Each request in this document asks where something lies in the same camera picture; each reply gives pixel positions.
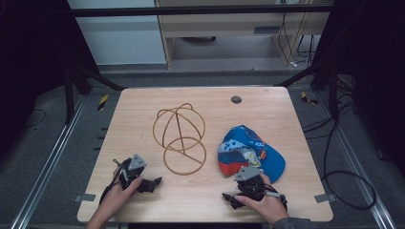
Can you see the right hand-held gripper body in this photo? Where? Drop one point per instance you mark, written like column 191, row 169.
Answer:
column 251, row 184

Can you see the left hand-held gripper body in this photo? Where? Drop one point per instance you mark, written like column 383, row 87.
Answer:
column 131, row 171

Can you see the blue and red baseball cap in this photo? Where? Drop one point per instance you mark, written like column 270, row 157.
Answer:
column 254, row 152

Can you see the person's right hand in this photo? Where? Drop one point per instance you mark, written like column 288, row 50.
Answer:
column 266, row 205

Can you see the person's left hand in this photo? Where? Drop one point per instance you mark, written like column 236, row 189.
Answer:
column 118, row 196

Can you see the yellow and black tape strip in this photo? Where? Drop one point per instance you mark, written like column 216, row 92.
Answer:
column 102, row 102
column 306, row 98

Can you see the black metal stand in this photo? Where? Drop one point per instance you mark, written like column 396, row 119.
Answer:
column 321, row 79
column 79, row 79

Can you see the white cabinet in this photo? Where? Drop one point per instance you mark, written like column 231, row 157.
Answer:
column 121, row 38

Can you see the black curtain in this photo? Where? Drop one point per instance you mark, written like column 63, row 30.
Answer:
column 372, row 63
column 31, row 63

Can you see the light wooden desk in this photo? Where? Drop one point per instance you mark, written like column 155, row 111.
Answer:
column 223, row 25

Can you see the grey metal table bracket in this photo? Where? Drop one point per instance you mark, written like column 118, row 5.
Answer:
column 85, row 197
column 324, row 197

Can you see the aluminium floor rail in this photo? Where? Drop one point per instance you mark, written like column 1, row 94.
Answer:
column 356, row 165
column 47, row 165

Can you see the black horizontal frame bar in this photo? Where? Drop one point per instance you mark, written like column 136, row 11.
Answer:
column 197, row 11

